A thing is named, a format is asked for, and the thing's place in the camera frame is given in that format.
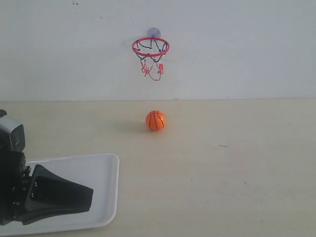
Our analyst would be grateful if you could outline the clear suction cup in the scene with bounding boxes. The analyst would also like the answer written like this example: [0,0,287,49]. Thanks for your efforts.
[147,28,161,38]

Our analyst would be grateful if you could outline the red mini basketball hoop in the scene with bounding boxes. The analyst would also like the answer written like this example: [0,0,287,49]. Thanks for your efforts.
[131,37,170,81]

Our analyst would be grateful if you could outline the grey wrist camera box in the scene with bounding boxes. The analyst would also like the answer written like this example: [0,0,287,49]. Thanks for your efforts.
[0,109,25,152]

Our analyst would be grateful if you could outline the small orange basketball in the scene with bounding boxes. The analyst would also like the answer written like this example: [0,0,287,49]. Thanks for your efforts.
[146,110,166,131]

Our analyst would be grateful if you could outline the white plastic tray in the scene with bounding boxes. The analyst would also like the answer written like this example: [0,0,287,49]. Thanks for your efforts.
[0,153,119,237]

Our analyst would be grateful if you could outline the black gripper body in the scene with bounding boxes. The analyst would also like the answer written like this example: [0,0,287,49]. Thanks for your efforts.
[0,150,34,225]

